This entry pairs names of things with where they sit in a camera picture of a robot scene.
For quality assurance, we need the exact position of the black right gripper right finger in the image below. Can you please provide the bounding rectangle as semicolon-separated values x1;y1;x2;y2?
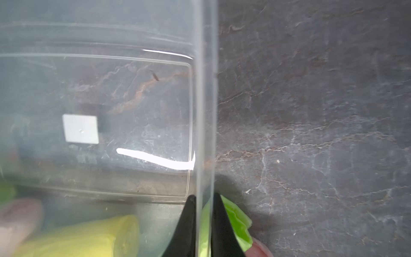
211;193;245;257

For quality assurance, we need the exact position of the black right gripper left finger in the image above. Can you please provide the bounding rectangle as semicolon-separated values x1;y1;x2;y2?
162;195;197;257

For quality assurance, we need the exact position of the light green trash bag roll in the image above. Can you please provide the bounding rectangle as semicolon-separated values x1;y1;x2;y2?
199;195;253;257

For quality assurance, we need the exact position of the pink trash bag roll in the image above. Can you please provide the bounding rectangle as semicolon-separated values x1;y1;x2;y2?
1;198;45;257
245;237;274;257

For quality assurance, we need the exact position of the yellow trash bag roll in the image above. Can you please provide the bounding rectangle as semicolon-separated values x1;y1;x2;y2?
13;215;140;257

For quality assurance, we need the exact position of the clear plastic storage box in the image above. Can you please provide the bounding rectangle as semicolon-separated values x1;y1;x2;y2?
1;1;218;257

